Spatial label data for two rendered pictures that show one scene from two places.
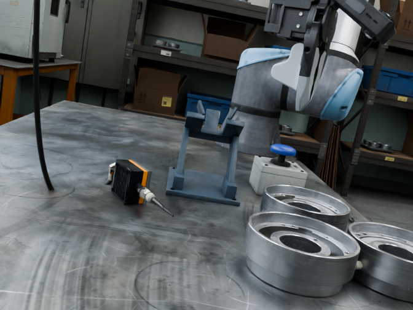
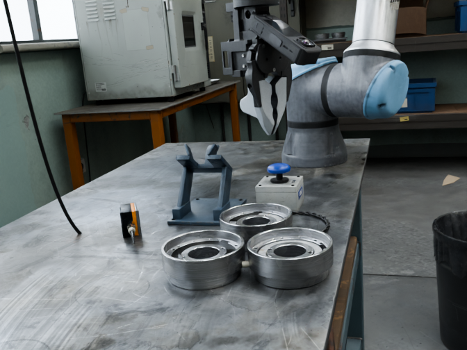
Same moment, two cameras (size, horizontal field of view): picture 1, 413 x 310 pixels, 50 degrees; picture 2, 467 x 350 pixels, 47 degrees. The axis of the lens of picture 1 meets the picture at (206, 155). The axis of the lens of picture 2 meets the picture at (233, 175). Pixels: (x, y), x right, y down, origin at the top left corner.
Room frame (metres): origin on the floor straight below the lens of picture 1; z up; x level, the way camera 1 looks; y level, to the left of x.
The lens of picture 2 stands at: (-0.16, -0.40, 1.09)
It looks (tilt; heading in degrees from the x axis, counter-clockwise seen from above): 14 degrees down; 23
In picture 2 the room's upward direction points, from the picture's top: 5 degrees counter-clockwise
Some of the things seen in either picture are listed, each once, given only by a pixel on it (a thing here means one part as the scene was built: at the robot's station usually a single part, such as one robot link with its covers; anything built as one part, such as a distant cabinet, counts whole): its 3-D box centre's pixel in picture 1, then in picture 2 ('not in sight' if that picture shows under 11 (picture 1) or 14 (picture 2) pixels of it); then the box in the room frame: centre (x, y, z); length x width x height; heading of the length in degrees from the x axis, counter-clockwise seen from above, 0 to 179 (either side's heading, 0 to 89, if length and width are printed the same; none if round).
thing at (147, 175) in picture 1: (134, 181); (134, 219); (0.52, 0.08, 0.82); 0.05 x 0.02 x 0.04; 36
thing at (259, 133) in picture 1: (251, 127); (313, 139); (1.02, -0.09, 0.85); 0.15 x 0.15 x 0.10
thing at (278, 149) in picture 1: (280, 160); (279, 178); (0.68, -0.12, 0.85); 0.04 x 0.04 x 0.05
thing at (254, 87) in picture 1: (265, 77); (314, 88); (1.02, -0.10, 0.97); 0.13 x 0.12 x 0.14; 71
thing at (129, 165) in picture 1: (136, 188); (128, 224); (0.49, 0.07, 0.82); 0.17 x 0.02 x 0.04; 36
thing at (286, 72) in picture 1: (291, 75); (254, 107); (0.64, -0.10, 0.98); 0.06 x 0.03 x 0.09; 65
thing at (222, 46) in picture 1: (225, 39); (397, 10); (4.13, 0.03, 1.19); 0.52 x 0.42 x 0.38; 96
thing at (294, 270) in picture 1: (298, 251); (203, 259); (0.40, -0.10, 0.82); 0.10 x 0.10 x 0.04
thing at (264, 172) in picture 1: (276, 175); (281, 191); (0.69, -0.12, 0.82); 0.08 x 0.07 x 0.05; 6
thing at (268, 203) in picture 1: (302, 214); (256, 226); (0.52, -0.13, 0.82); 0.10 x 0.10 x 0.04
